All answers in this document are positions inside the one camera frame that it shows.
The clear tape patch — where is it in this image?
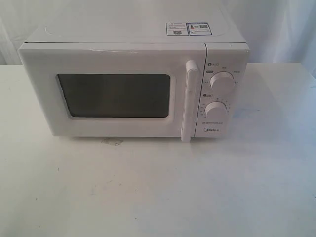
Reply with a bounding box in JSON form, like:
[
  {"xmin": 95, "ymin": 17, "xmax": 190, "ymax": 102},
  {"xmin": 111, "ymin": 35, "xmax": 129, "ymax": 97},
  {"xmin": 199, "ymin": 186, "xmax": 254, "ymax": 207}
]
[{"xmin": 101, "ymin": 138, "xmax": 123, "ymax": 146}]

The lower white control knob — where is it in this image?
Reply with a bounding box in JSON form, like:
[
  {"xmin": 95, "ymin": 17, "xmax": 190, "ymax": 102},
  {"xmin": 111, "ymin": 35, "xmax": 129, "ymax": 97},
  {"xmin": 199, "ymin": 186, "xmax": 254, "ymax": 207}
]
[{"xmin": 205, "ymin": 101, "xmax": 228, "ymax": 121}]

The white microwave door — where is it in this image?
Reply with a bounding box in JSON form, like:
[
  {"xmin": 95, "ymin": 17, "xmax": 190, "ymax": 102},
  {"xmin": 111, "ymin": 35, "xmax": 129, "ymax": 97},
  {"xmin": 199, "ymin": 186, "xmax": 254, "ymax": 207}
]
[{"xmin": 19, "ymin": 43, "xmax": 207, "ymax": 142}]

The upper white control knob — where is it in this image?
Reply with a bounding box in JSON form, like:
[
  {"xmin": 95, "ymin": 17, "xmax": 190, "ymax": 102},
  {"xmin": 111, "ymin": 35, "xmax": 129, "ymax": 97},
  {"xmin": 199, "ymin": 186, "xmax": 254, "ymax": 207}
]
[{"xmin": 209, "ymin": 71, "xmax": 235, "ymax": 95}]

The white control knob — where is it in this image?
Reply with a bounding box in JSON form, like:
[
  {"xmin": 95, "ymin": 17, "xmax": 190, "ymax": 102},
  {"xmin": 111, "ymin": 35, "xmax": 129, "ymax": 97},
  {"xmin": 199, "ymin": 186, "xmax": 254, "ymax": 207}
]
[
  {"xmin": 209, "ymin": 71, "xmax": 235, "ymax": 95},
  {"xmin": 205, "ymin": 101, "xmax": 228, "ymax": 121}
]

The white microwave oven body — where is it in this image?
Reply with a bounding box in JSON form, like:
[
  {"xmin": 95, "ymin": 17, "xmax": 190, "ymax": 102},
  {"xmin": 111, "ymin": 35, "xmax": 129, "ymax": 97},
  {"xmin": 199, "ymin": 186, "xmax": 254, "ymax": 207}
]
[{"xmin": 21, "ymin": 0, "xmax": 249, "ymax": 139}]

